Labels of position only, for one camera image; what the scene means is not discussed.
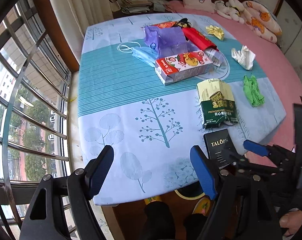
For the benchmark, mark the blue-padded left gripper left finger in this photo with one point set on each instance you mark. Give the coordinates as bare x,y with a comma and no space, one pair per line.
97,170

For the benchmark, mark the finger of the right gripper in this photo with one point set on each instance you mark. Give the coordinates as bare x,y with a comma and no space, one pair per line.
256,148
235,161

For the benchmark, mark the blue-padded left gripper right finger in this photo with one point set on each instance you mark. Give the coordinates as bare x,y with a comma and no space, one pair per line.
205,171

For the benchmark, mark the blue surgical face mask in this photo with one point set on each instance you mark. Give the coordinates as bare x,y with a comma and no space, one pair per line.
144,54

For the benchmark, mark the purple plastic bag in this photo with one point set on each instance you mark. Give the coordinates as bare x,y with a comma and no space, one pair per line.
167,41

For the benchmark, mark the red orange snack bag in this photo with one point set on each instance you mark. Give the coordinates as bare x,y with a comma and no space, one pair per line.
168,24

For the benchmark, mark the blue trash bin yellow rim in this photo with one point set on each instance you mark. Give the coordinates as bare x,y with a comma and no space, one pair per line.
193,191

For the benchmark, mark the person's right hand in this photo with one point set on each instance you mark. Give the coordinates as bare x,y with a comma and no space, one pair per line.
291,221

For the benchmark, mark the black Talopn box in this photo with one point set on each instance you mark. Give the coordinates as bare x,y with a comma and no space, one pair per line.
219,147

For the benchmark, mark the right yellow slipper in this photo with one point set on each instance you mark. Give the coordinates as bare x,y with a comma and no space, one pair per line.
202,207

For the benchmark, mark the yellow slipper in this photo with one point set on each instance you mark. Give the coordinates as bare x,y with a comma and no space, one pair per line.
202,207
152,199

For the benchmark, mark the green pistachio snack box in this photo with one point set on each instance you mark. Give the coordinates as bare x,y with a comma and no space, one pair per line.
217,103

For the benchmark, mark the left yellow slipper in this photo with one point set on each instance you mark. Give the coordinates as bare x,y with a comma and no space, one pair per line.
152,199

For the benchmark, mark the green crumpled paper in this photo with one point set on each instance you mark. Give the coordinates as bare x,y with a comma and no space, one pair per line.
252,92

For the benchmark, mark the tree-print blue tablecloth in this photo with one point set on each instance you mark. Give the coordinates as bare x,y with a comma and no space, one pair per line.
151,126

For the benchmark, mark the white crumpled tissue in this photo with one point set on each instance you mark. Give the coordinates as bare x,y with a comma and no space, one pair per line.
244,57

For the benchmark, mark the pink bed sheet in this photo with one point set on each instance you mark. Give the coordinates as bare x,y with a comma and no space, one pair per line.
271,59

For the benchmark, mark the strawberry print carton box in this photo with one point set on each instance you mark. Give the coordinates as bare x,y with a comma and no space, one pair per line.
182,66

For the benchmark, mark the metal window grille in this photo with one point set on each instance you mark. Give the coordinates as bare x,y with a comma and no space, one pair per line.
34,95

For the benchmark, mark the yellow crumpled paper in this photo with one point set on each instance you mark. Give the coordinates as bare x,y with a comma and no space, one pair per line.
215,31

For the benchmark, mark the red foil snack wrapper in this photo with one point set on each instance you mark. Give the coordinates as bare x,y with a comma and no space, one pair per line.
198,39

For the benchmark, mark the bear print rolled quilt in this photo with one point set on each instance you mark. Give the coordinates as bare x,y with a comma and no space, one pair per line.
261,21

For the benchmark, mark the white plush toy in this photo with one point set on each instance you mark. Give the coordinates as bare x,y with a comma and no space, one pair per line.
230,10

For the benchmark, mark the black gold crumpled wrapper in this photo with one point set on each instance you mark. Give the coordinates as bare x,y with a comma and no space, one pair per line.
183,23

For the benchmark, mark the cream curtain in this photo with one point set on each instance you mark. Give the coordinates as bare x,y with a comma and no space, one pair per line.
74,16

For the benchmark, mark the stack of books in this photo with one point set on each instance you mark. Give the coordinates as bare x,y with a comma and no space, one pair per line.
135,6

